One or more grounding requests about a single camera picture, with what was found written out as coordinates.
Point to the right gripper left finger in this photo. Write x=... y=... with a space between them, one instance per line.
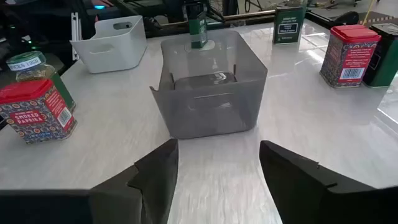
x=149 y=186

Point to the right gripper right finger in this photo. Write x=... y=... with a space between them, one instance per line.
x=298 y=193

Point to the red-lidded smoked paprika tin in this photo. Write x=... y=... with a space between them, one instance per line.
x=34 y=118
x=345 y=59

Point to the black pepper tin green label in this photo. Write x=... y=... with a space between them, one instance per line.
x=287 y=28
x=385 y=62
x=198 y=28

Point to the grey translucent plastic bin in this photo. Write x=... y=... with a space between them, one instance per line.
x=202 y=118

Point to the white plastic bin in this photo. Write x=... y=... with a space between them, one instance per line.
x=115 y=56

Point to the white aluminium extrusion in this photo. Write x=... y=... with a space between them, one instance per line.
x=74 y=31

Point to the black rounded object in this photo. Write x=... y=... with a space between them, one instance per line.
x=348 y=18

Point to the black mat striped edge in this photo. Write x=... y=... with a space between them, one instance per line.
x=385 y=18

